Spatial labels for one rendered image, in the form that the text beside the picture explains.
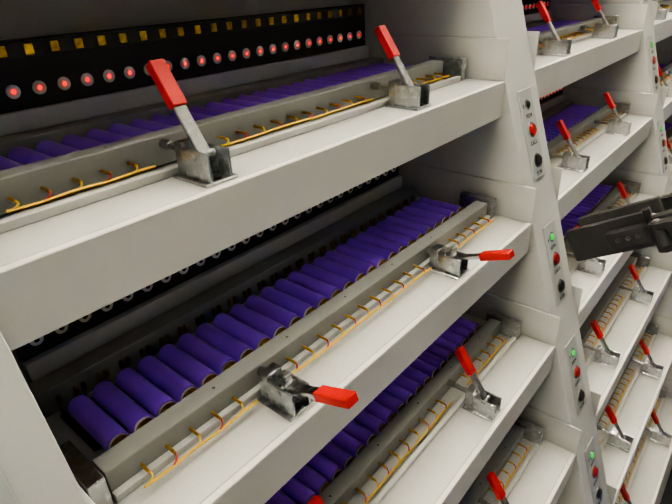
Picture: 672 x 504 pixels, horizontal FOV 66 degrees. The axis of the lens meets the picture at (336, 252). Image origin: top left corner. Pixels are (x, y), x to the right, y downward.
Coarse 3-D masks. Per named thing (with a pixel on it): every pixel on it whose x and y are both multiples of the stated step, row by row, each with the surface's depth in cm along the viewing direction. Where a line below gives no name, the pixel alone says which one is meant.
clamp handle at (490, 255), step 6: (456, 246) 58; (450, 252) 58; (486, 252) 56; (492, 252) 55; (498, 252) 55; (504, 252) 54; (510, 252) 54; (456, 258) 58; (462, 258) 58; (468, 258) 57; (474, 258) 56; (480, 258) 56; (486, 258) 55; (492, 258) 55; (498, 258) 54; (504, 258) 54; (510, 258) 54
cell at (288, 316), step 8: (256, 296) 53; (248, 304) 53; (256, 304) 52; (264, 304) 52; (272, 304) 52; (264, 312) 51; (272, 312) 51; (280, 312) 50; (288, 312) 50; (280, 320) 50; (288, 320) 49
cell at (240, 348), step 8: (200, 328) 49; (208, 328) 48; (216, 328) 49; (200, 336) 48; (208, 336) 48; (216, 336) 47; (224, 336) 47; (216, 344) 47; (224, 344) 47; (232, 344) 46; (240, 344) 46; (224, 352) 46; (232, 352) 46; (240, 352) 45
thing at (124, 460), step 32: (448, 224) 65; (480, 224) 68; (416, 256) 59; (352, 288) 53; (384, 288) 55; (320, 320) 48; (256, 352) 44; (288, 352) 46; (320, 352) 46; (224, 384) 41; (256, 384) 43; (160, 416) 38; (192, 416) 39; (128, 448) 36; (160, 448) 37
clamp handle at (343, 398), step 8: (288, 376) 40; (288, 384) 41; (296, 384) 41; (304, 384) 40; (288, 392) 41; (296, 392) 40; (304, 392) 39; (312, 392) 39; (320, 392) 38; (328, 392) 37; (336, 392) 37; (344, 392) 37; (352, 392) 36; (320, 400) 38; (328, 400) 37; (336, 400) 36; (344, 400) 36; (352, 400) 36
